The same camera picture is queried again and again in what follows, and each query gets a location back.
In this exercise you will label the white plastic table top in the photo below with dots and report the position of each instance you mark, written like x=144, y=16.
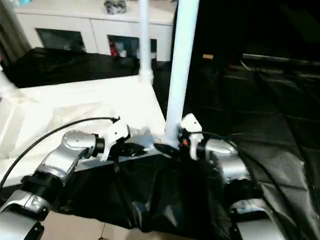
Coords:
x=62, y=107

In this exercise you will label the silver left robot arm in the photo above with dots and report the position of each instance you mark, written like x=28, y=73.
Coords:
x=62, y=155

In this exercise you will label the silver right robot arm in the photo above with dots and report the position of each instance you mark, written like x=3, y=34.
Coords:
x=232, y=160

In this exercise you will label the small tan label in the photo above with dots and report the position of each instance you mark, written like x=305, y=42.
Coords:
x=208, y=56

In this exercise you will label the black flat board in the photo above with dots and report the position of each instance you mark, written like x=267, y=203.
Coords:
x=282, y=58

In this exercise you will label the white sideboard cabinet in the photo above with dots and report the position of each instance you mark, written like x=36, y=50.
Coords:
x=75, y=22

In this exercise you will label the dark glittery ornament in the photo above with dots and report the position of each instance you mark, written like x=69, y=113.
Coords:
x=114, y=6

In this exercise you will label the grey curtain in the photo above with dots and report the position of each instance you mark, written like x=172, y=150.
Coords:
x=12, y=32

